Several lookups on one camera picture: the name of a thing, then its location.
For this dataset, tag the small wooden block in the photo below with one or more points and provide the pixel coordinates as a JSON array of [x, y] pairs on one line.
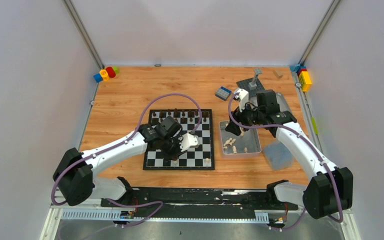
[[278, 73]]

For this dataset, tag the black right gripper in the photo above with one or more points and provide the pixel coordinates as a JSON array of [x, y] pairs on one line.
[[233, 128]]

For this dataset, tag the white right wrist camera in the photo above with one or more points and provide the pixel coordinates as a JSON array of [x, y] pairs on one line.
[[242, 97]]

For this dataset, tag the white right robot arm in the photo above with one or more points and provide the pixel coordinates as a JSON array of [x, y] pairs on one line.
[[330, 188]]

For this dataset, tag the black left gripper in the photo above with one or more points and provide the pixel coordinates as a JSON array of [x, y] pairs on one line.
[[172, 149]]

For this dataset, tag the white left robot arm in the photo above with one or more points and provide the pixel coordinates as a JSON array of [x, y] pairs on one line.
[[76, 176]]

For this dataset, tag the black white chessboard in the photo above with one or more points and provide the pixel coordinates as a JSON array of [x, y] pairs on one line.
[[198, 123]]

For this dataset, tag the coloured toy brick stack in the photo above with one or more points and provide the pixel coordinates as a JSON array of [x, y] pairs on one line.
[[303, 76]]

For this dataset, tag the coloured toy cylinders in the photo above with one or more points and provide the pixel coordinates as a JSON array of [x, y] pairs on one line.
[[106, 74]]

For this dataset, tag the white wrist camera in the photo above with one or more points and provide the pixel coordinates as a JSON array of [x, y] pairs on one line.
[[242, 97], [189, 141]]

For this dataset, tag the blue plastic bag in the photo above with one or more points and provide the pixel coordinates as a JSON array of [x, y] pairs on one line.
[[278, 156]]

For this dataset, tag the blue grey toy brick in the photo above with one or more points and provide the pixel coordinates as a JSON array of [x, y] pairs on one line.
[[223, 93]]

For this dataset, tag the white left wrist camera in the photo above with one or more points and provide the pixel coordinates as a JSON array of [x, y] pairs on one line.
[[189, 141]]

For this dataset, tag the grey brick baseplate with post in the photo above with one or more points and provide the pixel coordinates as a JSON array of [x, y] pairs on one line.
[[252, 85]]

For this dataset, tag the metal tin box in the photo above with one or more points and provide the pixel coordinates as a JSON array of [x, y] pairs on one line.
[[246, 145]]

